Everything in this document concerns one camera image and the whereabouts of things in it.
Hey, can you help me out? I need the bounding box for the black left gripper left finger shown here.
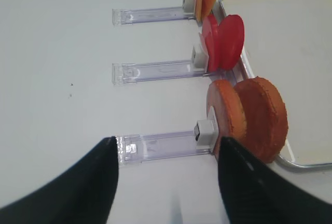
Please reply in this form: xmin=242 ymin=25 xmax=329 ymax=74
xmin=1 ymin=137 xmax=119 ymax=223

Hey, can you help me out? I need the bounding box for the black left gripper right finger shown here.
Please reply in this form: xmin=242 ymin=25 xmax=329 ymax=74
xmin=218 ymin=137 xmax=331 ymax=223

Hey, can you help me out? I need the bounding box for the bread slice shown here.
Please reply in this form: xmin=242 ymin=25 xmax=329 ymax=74
xmin=234 ymin=77 xmax=288 ymax=163
xmin=206 ymin=79 xmax=247 ymax=158

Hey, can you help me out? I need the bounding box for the clear bread dispenser track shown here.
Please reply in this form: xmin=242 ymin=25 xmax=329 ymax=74
xmin=116 ymin=131 xmax=212 ymax=166

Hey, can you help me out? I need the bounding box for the white bread pusher block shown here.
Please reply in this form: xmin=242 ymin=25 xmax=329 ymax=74
xmin=194 ymin=119 xmax=219 ymax=152

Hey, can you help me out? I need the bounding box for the clear tomato dispenser track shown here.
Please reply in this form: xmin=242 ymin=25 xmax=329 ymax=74
xmin=112 ymin=60 xmax=207 ymax=86

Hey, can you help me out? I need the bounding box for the white tomato pusher block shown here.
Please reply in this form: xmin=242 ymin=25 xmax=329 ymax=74
xmin=191 ymin=44 xmax=209 ymax=69

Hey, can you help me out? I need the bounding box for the front red tomato slice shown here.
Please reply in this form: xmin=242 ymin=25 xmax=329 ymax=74
xmin=218 ymin=15 xmax=245 ymax=71

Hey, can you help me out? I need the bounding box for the red tomato slice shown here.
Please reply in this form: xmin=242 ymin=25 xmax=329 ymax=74
xmin=218 ymin=15 xmax=245 ymax=71
xmin=202 ymin=13 xmax=219 ymax=73

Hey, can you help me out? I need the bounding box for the rear red tomato slice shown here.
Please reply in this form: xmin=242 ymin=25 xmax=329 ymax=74
xmin=202 ymin=13 xmax=219 ymax=73

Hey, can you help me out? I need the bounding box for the clear cheese dispenser track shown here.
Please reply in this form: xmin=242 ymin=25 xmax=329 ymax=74
xmin=112 ymin=7 xmax=195 ymax=26

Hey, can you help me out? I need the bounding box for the white cheese pusher block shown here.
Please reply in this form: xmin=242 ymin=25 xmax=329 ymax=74
xmin=182 ymin=0 xmax=196 ymax=13

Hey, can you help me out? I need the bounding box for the white metal tray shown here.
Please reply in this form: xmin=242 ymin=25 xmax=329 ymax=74
xmin=214 ymin=0 xmax=331 ymax=169

